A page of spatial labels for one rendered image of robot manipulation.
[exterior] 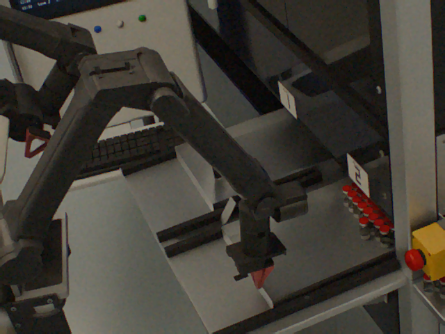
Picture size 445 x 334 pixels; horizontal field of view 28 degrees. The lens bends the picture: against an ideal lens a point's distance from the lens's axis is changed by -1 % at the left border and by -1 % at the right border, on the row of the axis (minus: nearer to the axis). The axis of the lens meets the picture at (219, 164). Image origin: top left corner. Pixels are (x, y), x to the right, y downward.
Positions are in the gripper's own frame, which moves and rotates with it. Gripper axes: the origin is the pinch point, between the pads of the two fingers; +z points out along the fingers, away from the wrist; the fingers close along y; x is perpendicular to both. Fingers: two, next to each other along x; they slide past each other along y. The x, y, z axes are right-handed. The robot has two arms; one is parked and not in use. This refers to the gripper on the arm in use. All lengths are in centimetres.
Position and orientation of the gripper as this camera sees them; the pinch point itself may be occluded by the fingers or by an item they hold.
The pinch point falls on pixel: (257, 284)
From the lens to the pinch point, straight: 176.0
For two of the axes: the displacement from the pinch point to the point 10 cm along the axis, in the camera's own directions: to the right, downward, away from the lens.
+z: 0.6, 8.3, 5.5
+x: -3.9, -4.9, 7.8
